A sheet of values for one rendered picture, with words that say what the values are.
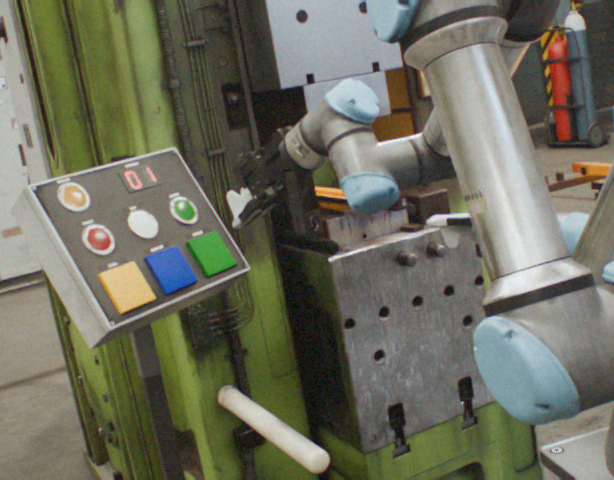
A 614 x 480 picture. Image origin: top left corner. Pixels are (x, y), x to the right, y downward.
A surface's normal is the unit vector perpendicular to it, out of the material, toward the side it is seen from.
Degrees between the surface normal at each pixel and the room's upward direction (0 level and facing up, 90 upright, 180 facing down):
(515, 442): 90
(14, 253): 90
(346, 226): 90
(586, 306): 70
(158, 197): 60
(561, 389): 98
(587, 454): 0
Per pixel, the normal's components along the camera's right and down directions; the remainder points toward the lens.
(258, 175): -0.61, 0.26
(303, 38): 0.44, 0.11
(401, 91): -0.88, 0.24
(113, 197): 0.58, -0.49
